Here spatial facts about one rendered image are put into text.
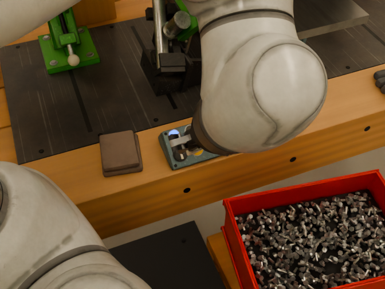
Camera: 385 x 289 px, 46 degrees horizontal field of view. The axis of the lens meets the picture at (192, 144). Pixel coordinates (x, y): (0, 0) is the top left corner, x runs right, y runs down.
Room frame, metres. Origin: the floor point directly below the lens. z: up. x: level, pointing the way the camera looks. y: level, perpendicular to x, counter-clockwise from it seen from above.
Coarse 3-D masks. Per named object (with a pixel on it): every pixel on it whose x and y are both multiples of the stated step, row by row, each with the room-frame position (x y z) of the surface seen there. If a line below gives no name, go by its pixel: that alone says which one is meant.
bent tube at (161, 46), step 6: (156, 0) 0.92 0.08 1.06; (162, 0) 0.93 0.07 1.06; (156, 6) 0.91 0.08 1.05; (162, 6) 0.91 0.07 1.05; (156, 12) 0.90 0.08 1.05; (162, 12) 0.90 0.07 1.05; (156, 18) 0.89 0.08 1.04; (162, 18) 0.89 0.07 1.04; (156, 24) 0.88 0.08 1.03; (162, 24) 0.88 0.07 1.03; (156, 30) 0.87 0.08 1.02; (156, 36) 0.86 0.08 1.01; (162, 36) 0.86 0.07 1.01; (156, 42) 0.85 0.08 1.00; (162, 42) 0.85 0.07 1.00; (156, 48) 0.84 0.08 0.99; (162, 48) 0.84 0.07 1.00; (156, 54) 0.83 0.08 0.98; (156, 60) 0.82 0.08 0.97
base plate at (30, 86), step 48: (384, 0) 1.20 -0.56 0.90; (0, 48) 0.97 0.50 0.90; (96, 48) 0.97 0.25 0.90; (144, 48) 0.97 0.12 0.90; (192, 48) 0.97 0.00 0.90; (336, 48) 0.97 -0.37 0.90; (384, 48) 0.97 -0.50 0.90; (48, 96) 0.78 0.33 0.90; (96, 96) 0.78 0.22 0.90; (144, 96) 0.78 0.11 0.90; (192, 96) 0.78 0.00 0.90; (48, 144) 0.63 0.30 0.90
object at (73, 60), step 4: (68, 48) 0.87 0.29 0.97; (72, 48) 0.88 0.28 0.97; (72, 52) 0.87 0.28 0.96; (72, 56) 0.86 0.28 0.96; (76, 56) 0.86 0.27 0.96; (68, 60) 0.85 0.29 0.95; (72, 60) 0.85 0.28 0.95; (76, 60) 0.85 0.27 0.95; (72, 64) 0.85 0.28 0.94; (76, 64) 0.85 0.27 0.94
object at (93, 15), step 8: (88, 0) 1.11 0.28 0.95; (96, 0) 1.11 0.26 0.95; (104, 0) 1.12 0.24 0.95; (112, 0) 1.13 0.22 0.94; (72, 8) 1.09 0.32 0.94; (80, 8) 1.10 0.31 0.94; (88, 8) 1.10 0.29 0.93; (96, 8) 1.11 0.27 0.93; (104, 8) 1.12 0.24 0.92; (112, 8) 1.13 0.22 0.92; (80, 16) 1.10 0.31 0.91; (88, 16) 1.10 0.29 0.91; (96, 16) 1.11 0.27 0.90; (104, 16) 1.12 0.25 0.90; (112, 16) 1.13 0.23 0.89; (80, 24) 1.09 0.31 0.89; (88, 24) 1.10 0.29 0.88
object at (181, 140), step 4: (180, 136) 0.44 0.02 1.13; (184, 136) 0.43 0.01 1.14; (188, 136) 0.43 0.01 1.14; (172, 140) 0.43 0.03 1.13; (176, 140) 0.43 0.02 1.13; (180, 140) 0.43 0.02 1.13; (184, 140) 0.43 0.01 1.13; (172, 144) 0.43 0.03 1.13; (176, 144) 0.43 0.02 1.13; (180, 144) 0.44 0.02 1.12; (184, 148) 0.43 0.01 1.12
